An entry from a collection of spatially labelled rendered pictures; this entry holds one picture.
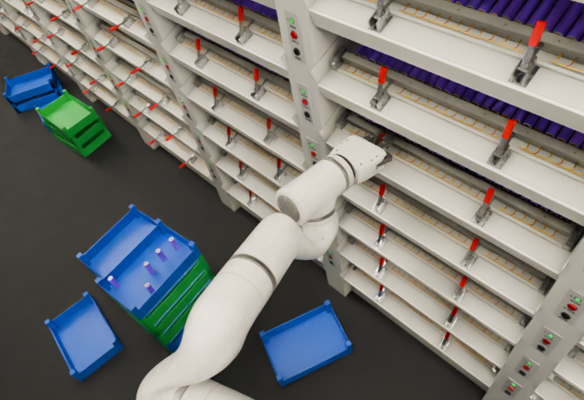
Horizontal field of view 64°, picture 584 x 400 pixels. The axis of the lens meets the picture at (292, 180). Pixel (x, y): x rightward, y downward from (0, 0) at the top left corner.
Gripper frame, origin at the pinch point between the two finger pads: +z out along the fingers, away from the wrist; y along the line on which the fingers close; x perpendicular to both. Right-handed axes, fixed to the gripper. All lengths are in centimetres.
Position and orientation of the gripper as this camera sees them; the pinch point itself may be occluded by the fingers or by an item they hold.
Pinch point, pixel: (382, 138)
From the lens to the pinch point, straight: 111.6
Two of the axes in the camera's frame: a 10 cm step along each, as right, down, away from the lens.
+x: 0.0, -7.4, -6.8
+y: 7.2, 4.7, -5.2
